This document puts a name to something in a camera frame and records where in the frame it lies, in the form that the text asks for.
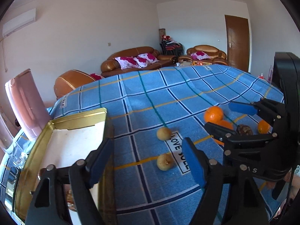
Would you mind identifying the large orange mandarin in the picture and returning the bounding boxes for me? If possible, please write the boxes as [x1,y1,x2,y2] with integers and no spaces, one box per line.
[204,106,224,123]

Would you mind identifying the pink electric kettle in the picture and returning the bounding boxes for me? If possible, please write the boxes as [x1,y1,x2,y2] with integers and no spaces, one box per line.
[5,69,51,141]

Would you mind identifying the coffee table with snacks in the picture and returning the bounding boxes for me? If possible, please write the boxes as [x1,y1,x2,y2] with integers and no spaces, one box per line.
[175,60,212,67]

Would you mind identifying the brown wooden door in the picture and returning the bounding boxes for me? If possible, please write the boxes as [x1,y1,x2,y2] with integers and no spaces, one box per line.
[225,15,250,72]

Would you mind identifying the medium orange mandarin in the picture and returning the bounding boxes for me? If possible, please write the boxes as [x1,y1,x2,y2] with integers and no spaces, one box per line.
[213,120,235,146]

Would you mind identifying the small tan longan fruit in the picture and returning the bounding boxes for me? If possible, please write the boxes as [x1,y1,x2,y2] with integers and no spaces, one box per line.
[157,127,172,141]

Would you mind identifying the clear glass water bottle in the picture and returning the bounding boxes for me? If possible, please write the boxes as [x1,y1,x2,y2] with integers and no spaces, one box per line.
[11,145,28,169]

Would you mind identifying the person right hand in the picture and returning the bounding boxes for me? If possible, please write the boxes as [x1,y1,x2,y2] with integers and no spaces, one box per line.
[266,165,299,200]

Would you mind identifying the brown leather armchair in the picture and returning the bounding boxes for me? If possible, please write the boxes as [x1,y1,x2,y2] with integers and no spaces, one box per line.
[53,70,104,100]
[178,45,228,66]

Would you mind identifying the brown leather armchair far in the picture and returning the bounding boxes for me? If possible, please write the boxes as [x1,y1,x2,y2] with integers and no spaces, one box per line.
[178,45,228,66]

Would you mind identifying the brown leather armchair near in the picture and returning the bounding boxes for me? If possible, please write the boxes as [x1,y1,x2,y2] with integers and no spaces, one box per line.
[53,70,104,100]

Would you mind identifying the blue plaid tablecloth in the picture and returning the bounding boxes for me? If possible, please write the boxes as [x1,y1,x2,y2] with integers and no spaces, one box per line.
[0,64,285,225]

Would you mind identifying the brown rough fruit in tin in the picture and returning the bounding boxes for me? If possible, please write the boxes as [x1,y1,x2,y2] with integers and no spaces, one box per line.
[66,189,77,212]

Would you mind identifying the stacked black chairs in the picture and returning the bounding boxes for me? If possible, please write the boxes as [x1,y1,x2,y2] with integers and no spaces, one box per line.
[160,34,184,56]

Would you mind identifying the white wall air conditioner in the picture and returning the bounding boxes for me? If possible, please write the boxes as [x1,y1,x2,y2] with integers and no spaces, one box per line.
[3,8,36,38]

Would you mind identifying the brown leather long sofa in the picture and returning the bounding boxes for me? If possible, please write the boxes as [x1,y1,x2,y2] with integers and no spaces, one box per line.
[101,46,177,78]

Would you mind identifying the small orange kumquat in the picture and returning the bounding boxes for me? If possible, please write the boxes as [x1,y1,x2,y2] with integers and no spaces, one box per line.
[257,120,271,134]

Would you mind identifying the pink floral cushion pair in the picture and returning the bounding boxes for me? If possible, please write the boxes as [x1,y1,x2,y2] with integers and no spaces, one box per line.
[114,53,159,70]

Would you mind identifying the gold metal tin tray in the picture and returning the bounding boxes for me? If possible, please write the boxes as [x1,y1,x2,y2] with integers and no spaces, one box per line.
[14,108,117,224]

